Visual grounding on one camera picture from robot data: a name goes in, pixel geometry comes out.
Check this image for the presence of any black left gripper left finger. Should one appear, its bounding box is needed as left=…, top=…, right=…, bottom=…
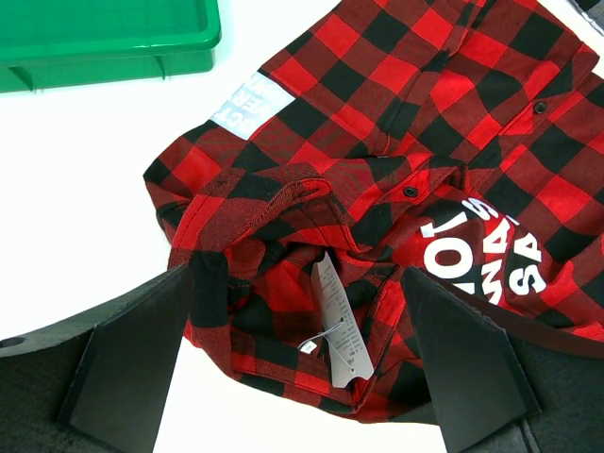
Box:
left=1, top=265, right=193, bottom=452

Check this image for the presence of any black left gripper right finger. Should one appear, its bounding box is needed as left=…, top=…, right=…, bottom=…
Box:
left=401, top=267, right=603, bottom=452

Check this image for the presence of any red black plaid shirt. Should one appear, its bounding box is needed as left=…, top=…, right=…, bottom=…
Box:
left=143, top=1, right=603, bottom=423

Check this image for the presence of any black white plaid shirt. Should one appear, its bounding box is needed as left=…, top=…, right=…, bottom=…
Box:
left=572, top=0, right=604, bottom=27

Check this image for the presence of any green plastic tray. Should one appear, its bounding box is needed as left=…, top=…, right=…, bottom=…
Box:
left=1, top=0, right=221, bottom=92

